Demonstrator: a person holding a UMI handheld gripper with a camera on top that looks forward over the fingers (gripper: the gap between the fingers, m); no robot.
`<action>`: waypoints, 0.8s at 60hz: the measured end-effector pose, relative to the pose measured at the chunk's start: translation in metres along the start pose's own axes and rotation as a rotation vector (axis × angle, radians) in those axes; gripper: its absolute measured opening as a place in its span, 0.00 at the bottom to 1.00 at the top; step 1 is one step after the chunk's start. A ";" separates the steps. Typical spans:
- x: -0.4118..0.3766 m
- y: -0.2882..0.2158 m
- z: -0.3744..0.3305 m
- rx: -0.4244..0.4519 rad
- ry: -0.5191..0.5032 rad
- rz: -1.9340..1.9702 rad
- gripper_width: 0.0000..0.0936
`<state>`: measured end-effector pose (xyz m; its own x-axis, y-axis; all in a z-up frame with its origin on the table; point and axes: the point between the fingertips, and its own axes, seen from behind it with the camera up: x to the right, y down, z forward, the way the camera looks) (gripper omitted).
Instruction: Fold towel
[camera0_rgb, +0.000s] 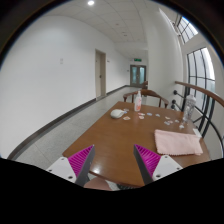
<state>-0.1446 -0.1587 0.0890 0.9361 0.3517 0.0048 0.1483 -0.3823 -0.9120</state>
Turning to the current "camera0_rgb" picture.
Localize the green exit sign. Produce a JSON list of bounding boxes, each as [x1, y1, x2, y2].
[[134, 58, 142, 62]]

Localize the wooden handrail with black railing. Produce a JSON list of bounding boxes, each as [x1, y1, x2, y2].
[[171, 81, 224, 152]]

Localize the white sanitizer bottle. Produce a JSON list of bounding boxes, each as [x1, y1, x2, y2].
[[134, 90, 142, 112]]

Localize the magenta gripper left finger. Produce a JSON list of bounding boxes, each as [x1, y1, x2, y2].
[[47, 145, 95, 187]]

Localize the beige hallway door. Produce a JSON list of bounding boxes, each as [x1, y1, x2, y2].
[[95, 50, 106, 98]]

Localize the glass double door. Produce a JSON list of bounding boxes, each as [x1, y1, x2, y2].
[[130, 65, 146, 87]]

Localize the round stool seat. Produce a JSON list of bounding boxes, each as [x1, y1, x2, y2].
[[84, 177, 111, 191]]

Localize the white rounded object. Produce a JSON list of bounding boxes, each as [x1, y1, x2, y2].
[[110, 109, 124, 119]]

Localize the brown wooden table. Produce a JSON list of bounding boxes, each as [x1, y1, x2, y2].
[[62, 101, 212, 189]]

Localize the pink towel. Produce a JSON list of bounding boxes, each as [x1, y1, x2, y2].
[[154, 130, 203, 156]]

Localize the clear plastic bottle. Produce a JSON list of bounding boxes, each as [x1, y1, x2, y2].
[[183, 94, 196, 122]]

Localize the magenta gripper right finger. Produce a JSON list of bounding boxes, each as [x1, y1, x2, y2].
[[133, 144, 182, 185]]

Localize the wooden chair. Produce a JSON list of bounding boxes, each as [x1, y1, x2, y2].
[[123, 89, 169, 108]]

